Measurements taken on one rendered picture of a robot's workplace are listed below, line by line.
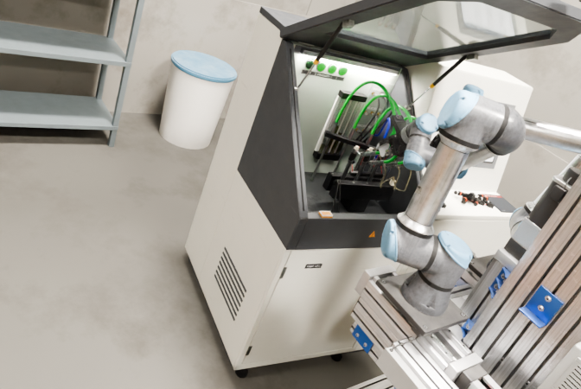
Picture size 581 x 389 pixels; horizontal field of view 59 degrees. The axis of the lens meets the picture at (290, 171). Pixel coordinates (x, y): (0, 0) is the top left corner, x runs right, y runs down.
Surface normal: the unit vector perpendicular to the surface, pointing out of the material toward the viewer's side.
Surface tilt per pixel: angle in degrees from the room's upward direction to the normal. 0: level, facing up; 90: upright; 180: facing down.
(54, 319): 0
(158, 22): 90
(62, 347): 0
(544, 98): 90
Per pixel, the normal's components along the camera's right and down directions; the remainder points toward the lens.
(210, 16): 0.52, 0.55
